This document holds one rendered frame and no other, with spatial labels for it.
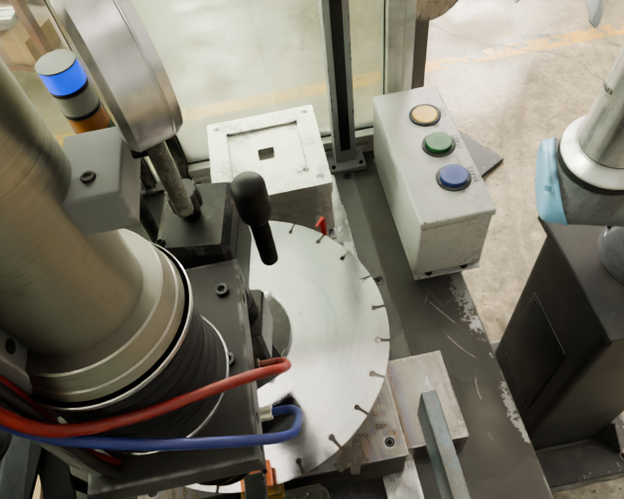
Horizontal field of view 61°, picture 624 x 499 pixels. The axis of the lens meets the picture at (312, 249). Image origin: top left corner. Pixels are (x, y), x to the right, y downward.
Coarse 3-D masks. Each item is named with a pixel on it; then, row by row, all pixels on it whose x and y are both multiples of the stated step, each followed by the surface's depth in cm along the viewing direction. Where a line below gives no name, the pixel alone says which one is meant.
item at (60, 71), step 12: (48, 60) 59; (60, 60) 58; (72, 60) 58; (48, 72) 57; (60, 72) 57; (72, 72) 58; (48, 84) 59; (60, 84) 58; (72, 84) 59; (84, 84) 60; (60, 96) 60
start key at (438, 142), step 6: (438, 132) 81; (426, 138) 81; (432, 138) 81; (438, 138) 81; (444, 138) 80; (450, 138) 80; (426, 144) 80; (432, 144) 80; (438, 144) 80; (444, 144) 80; (450, 144) 80; (432, 150) 80; (438, 150) 79; (444, 150) 79
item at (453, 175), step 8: (448, 168) 77; (456, 168) 77; (464, 168) 77; (440, 176) 77; (448, 176) 76; (456, 176) 76; (464, 176) 76; (448, 184) 76; (456, 184) 75; (464, 184) 76
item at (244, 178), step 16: (240, 176) 29; (256, 176) 29; (240, 192) 29; (256, 192) 29; (240, 208) 30; (256, 208) 30; (256, 224) 31; (256, 240) 33; (272, 240) 33; (272, 256) 34
